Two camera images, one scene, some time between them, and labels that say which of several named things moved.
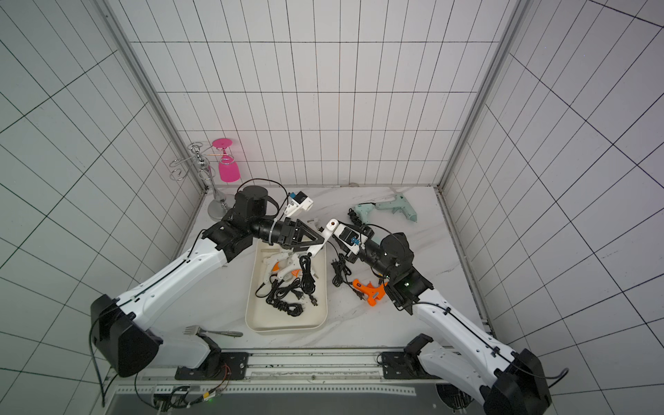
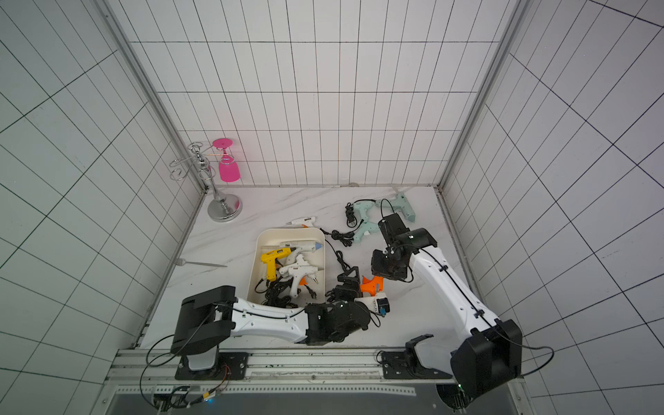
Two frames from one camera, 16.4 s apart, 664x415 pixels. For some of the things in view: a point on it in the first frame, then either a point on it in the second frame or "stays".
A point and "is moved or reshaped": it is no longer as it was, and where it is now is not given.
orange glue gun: [374, 293] is moved or reshaped
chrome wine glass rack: [200, 157] stays
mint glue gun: [363, 209] stays
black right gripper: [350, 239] to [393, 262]
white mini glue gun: [286, 266] to [298, 270]
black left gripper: [289, 235] to [354, 291]
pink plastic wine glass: [229, 169] stays
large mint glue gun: [400, 204] stays
